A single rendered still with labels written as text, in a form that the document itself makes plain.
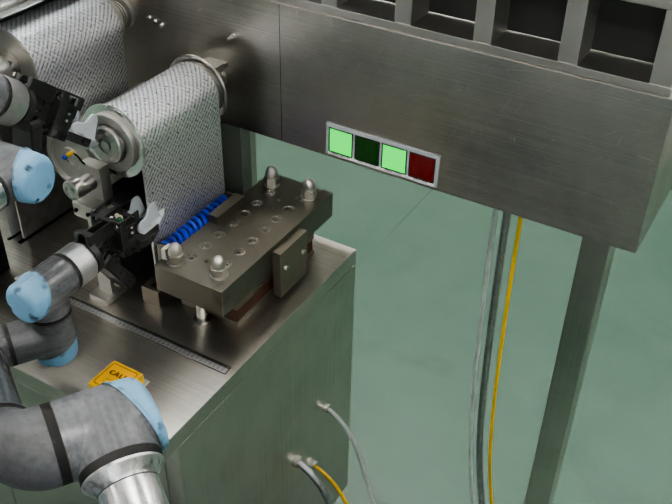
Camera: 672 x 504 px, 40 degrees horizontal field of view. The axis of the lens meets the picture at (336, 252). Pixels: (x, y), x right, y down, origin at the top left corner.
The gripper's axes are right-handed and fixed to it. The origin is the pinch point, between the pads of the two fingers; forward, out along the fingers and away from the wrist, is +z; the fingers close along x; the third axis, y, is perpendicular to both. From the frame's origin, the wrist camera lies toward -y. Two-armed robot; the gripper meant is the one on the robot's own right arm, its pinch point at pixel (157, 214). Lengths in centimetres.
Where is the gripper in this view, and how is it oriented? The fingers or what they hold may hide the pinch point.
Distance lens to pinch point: 180.4
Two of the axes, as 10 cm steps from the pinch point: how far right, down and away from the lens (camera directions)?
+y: 0.2, -8.0, -6.0
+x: -8.6, -3.2, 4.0
